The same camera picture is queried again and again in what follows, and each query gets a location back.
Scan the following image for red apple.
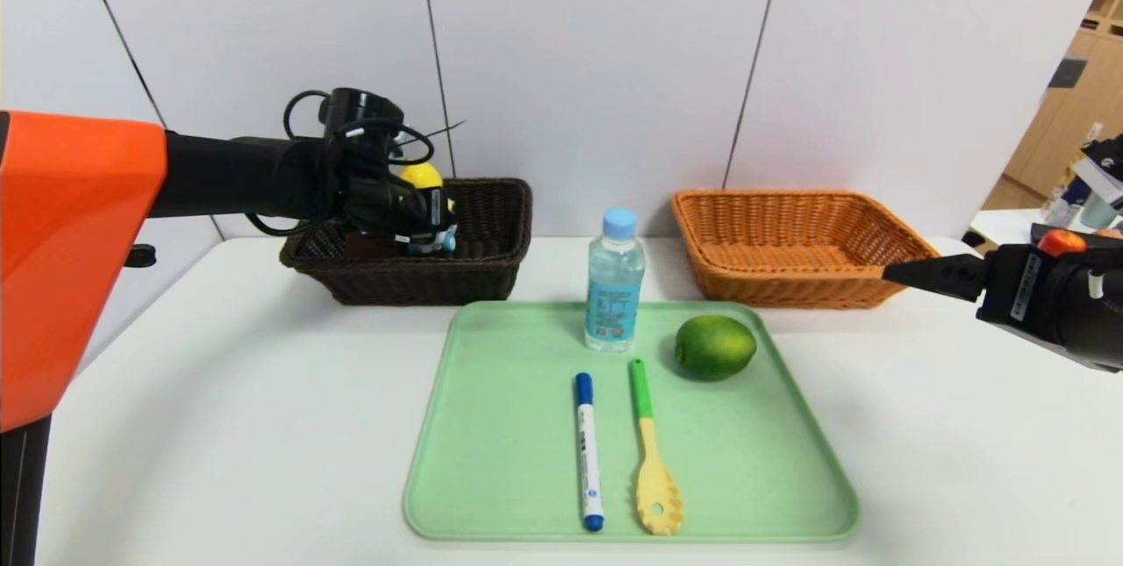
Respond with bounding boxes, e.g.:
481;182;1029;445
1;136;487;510
1038;229;1087;256

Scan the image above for green lime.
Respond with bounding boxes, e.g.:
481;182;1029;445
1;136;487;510
674;314;758;382

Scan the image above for white side table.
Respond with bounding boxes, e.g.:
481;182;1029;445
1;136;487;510
969;209;1123;251

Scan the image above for yellow duck toy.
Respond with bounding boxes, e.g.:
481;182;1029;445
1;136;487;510
399;162;459;254

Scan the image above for dark brown wicker basket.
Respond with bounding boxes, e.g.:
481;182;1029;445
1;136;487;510
280;178;534;307

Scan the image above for yellow pasta spoon green handle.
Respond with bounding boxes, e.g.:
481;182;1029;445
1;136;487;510
627;358;684;535

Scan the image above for black left camera cable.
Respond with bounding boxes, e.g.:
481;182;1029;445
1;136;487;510
246;90;437;238

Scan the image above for orange wicker basket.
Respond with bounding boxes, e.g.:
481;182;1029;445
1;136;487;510
670;190;947;311

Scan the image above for wooden cabinet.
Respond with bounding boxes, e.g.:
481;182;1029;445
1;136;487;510
978;0;1123;214

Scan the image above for clear water bottle blue cap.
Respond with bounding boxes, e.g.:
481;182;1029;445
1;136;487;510
583;207;647;354

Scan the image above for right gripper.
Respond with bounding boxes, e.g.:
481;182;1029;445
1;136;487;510
882;242;1123;373

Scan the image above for light green plastic tray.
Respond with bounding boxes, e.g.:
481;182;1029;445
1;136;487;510
404;300;861;542

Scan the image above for dark grey rectangular plate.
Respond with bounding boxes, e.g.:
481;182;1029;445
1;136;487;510
1044;60;1086;91

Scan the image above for blue white whiteboard marker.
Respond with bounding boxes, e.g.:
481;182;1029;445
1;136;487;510
574;371;605;532

